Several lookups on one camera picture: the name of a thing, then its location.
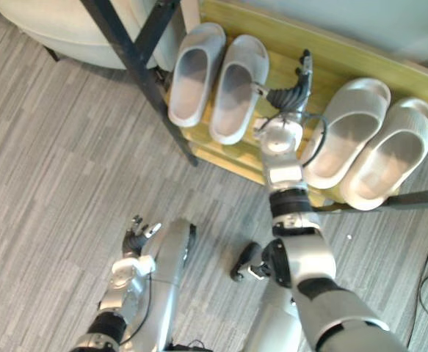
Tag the robot right five-finger hand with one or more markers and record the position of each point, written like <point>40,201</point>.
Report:
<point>289,97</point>

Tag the black metal rack post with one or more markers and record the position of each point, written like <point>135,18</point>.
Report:
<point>133,58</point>

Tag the robot left silver arm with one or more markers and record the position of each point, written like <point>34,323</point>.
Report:
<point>120,293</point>

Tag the robot right silver leg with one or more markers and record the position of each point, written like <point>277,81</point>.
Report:
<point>274,322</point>

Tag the robot right silver arm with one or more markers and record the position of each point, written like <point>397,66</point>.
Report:
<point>311,256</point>

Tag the black chair leg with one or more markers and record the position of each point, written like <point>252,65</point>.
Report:
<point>52,54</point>

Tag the robot left silver leg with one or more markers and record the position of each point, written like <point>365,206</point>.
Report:
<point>169,264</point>

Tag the grey rubber slipper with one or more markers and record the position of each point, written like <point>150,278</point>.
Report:
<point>235,91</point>
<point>195,73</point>

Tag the black metal rack rail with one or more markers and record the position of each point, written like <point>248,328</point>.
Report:
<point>412,197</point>

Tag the beige rubber slipper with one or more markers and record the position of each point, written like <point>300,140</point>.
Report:
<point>345,135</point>
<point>386,161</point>

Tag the yellow wooden rack shelf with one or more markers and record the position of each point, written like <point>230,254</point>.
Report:
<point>309,40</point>

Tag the robot silver leg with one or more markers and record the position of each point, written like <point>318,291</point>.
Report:
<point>169,264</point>
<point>274,322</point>

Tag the robot left five-finger hand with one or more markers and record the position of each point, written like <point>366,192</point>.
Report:
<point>134,243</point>

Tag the cream upholstered chair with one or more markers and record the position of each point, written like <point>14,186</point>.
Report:
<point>70,33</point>

